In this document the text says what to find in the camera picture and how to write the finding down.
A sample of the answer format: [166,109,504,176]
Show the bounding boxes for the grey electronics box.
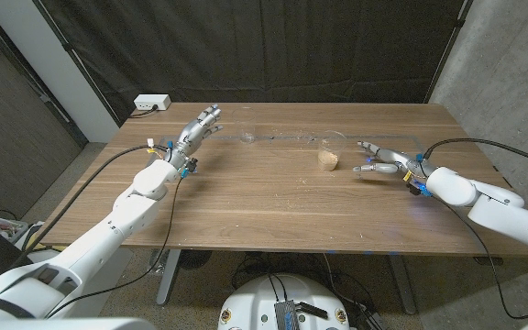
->
[274,300,301,330]

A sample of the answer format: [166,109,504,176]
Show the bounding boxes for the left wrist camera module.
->
[180,158,200,179]

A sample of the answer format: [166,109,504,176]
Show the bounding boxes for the white power strip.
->
[133,93,172,112]

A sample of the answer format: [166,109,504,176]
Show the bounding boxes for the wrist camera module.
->
[405,181,433,198]
[180,158,200,179]

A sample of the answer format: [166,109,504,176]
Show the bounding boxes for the clear plastic cup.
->
[231,106,258,145]
[316,130,347,172]

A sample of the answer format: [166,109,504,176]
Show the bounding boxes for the tangled black floor cables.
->
[231,250,387,322]

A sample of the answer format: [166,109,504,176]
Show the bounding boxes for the black round floor fan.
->
[179,249,214,271]

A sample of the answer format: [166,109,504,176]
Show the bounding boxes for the white robot chest shell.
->
[0,316,158,330]

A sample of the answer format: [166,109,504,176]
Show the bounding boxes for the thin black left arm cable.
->
[46,175,185,318]

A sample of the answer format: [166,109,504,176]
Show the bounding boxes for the black flat adapter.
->
[295,301,329,320]

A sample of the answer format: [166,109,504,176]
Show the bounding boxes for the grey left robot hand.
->
[163,104,225,168]

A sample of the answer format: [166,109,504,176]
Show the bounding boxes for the black power strip cable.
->
[128,105,160,119]

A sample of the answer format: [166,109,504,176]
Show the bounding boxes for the black backdrop curtain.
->
[38,0,471,126]

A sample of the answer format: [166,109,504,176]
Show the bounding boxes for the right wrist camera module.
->
[405,181,433,198]

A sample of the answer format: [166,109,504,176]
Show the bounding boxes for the white robot torso base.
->
[217,273,351,330]

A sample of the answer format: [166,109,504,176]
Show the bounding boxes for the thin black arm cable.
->
[428,191,528,321]
[46,175,185,318]

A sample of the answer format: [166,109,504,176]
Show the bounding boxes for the black backdrop stand pole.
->
[32,0,122,126]
[423,0,475,105]

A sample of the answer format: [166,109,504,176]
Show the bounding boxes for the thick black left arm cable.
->
[11,144,169,270]

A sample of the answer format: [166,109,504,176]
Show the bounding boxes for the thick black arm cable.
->
[422,137,528,172]
[11,144,169,270]

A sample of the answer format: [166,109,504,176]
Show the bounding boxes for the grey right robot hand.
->
[353,140,431,183]

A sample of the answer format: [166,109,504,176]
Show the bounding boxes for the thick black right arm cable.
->
[422,137,528,172]

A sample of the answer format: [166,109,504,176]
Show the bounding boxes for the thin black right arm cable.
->
[428,191,528,321]

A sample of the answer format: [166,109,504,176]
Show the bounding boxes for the grey table leg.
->
[156,248,182,307]
[387,254,417,316]

